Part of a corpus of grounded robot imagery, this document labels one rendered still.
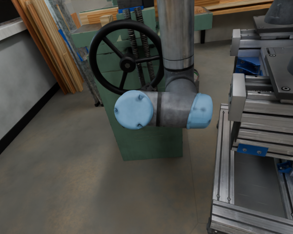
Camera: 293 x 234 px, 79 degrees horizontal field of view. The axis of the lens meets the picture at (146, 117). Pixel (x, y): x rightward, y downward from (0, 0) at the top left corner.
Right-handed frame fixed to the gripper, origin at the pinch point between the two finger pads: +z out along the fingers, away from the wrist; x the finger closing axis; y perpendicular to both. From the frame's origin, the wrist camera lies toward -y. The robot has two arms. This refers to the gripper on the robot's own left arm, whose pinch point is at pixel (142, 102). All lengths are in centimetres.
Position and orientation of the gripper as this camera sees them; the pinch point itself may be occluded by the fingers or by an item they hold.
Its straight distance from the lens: 68.3
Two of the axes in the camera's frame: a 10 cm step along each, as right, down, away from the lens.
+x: -6.5, -7.6, -0.7
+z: 0.8, -1.7, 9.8
